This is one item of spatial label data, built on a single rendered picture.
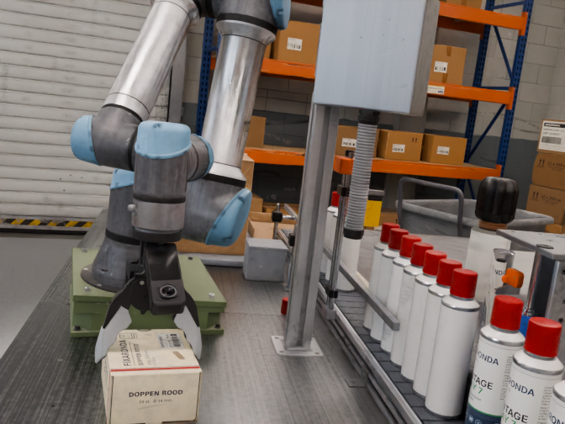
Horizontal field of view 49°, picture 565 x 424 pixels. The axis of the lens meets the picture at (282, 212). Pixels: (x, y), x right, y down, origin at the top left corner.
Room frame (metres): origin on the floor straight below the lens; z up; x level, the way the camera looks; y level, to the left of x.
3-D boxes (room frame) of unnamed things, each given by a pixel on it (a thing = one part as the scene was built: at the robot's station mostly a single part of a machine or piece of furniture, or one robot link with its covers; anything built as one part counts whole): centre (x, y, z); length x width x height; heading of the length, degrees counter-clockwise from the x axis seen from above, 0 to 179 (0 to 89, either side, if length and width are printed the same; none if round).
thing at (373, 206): (1.18, -0.17, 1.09); 0.03 x 0.01 x 0.06; 100
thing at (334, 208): (1.49, -0.13, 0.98); 0.05 x 0.05 x 0.20
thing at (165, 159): (0.88, 0.18, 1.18); 0.09 x 0.08 x 0.11; 171
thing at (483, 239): (1.31, -0.45, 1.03); 0.09 x 0.09 x 0.30
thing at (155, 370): (0.85, 0.17, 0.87); 0.16 x 0.12 x 0.07; 20
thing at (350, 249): (1.37, -0.16, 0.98); 0.05 x 0.05 x 0.20
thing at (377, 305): (1.46, -0.10, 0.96); 1.07 x 0.01 x 0.01; 10
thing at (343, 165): (1.17, -0.14, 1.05); 0.10 x 0.04 x 0.33; 100
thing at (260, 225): (2.16, -0.01, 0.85); 0.30 x 0.26 x 0.04; 10
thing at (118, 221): (1.17, 0.27, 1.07); 0.13 x 0.12 x 0.14; 81
